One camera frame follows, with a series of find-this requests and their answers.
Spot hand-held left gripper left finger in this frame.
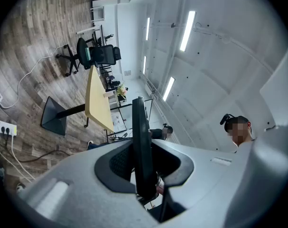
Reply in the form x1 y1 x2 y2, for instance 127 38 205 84
18 139 160 228

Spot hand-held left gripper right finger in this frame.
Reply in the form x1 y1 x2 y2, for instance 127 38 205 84
152 139 253 228

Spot person's head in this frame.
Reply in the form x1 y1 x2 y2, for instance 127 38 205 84
224 115 256 149

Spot yellow wooden table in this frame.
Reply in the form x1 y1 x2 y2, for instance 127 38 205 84
41 65 115 136

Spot pink flowers in vase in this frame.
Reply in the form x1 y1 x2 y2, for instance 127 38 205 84
103 83 129 102

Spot black office chair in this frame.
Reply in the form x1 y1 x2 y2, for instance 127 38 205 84
56 37 122 77

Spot black head-mounted camera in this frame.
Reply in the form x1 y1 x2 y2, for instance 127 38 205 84
219 113 236 125

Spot white floor cable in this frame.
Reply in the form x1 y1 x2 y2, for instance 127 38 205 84
0 45 75 110

